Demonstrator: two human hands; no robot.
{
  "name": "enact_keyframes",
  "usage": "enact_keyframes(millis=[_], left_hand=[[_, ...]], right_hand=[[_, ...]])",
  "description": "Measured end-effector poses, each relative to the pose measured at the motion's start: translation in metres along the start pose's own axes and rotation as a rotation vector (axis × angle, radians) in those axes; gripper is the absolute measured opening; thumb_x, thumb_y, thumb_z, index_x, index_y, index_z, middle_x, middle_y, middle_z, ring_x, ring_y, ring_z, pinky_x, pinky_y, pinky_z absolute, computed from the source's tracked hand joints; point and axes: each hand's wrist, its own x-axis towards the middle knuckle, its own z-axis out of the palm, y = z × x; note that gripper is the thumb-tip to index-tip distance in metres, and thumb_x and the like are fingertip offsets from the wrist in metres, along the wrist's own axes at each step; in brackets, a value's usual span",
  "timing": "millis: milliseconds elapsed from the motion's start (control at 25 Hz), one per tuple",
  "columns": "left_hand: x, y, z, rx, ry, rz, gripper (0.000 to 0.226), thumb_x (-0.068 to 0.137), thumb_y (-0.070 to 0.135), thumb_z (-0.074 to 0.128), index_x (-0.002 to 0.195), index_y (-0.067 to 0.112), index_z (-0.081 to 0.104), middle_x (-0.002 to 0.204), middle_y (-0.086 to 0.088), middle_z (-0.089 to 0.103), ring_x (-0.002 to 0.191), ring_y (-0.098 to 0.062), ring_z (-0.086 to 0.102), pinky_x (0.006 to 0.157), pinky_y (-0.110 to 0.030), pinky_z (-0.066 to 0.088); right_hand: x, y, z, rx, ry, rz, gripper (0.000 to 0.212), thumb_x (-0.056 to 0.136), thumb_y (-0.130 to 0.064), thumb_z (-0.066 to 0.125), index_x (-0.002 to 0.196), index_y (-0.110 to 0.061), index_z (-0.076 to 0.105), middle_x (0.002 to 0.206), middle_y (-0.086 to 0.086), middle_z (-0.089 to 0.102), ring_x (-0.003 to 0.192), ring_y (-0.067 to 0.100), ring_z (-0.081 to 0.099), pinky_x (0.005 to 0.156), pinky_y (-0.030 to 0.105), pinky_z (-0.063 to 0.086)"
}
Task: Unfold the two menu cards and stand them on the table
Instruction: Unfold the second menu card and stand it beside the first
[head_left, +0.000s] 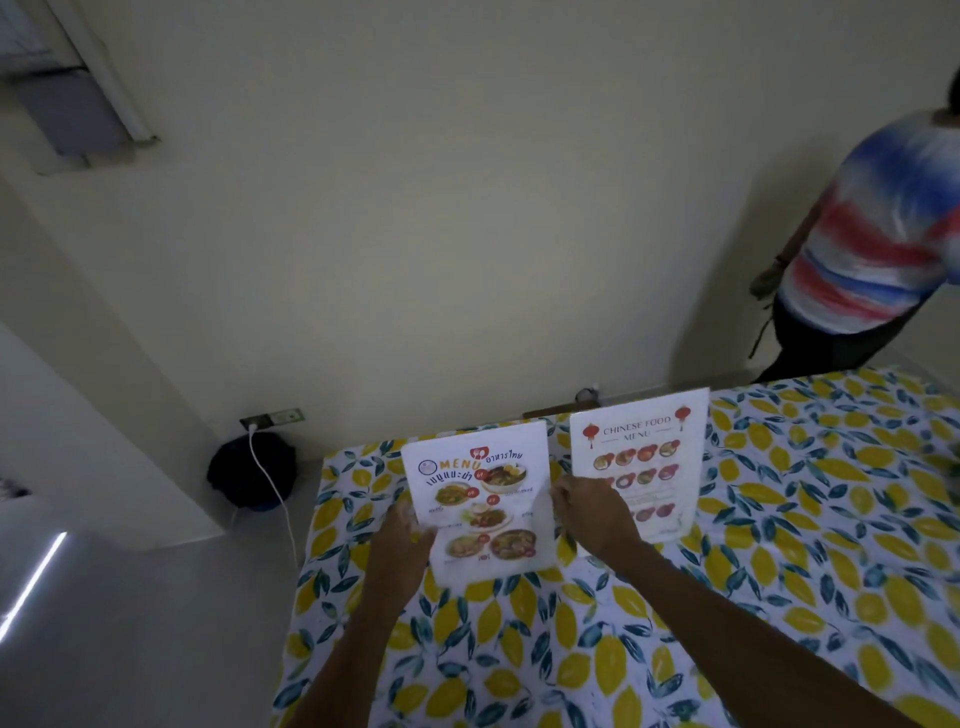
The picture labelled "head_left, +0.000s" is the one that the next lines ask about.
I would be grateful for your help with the person's left thumb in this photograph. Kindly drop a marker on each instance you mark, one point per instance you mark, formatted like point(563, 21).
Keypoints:
point(424, 532)

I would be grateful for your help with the person's right hand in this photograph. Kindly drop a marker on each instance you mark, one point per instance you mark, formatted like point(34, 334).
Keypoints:
point(596, 517)

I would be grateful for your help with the black bag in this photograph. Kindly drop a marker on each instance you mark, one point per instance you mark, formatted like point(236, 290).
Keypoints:
point(244, 469)

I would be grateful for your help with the small dark round object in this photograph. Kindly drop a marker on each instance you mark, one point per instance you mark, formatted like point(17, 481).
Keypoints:
point(587, 394)

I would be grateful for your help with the brown wooden bar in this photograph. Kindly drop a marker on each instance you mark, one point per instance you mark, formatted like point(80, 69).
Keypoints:
point(550, 411)

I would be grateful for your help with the white window frame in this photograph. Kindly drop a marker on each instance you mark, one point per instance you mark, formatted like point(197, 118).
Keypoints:
point(82, 97)

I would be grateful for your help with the person's left forearm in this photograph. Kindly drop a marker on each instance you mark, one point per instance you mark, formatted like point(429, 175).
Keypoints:
point(352, 667)

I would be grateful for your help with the lemon print tablecloth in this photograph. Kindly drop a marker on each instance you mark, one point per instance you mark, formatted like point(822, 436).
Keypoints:
point(787, 540)

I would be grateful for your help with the acrylic menu stand orange heading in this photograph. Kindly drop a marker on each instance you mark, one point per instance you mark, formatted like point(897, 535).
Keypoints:
point(484, 502)

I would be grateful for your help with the acrylic menu stand red lanterns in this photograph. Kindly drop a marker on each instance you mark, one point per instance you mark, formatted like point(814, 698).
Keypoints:
point(645, 450)

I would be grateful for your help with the wall power socket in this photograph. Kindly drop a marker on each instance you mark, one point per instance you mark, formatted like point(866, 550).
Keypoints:
point(274, 418)

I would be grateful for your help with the person's right forearm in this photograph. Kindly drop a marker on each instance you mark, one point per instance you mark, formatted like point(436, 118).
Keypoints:
point(720, 645)

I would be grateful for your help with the person's left hand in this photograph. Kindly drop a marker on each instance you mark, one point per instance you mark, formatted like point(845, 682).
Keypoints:
point(397, 559)

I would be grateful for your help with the person's right fingers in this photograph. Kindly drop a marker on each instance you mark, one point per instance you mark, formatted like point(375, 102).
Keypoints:
point(559, 501)

